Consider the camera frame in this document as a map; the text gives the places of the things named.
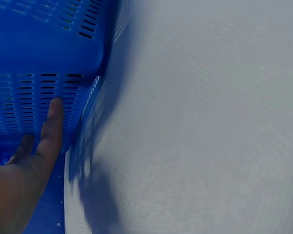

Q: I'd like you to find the person's left hand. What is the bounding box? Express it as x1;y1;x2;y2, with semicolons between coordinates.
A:
0;97;64;234

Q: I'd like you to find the blue slotted plastic basket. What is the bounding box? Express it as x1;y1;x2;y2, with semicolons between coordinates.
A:
0;0;120;234

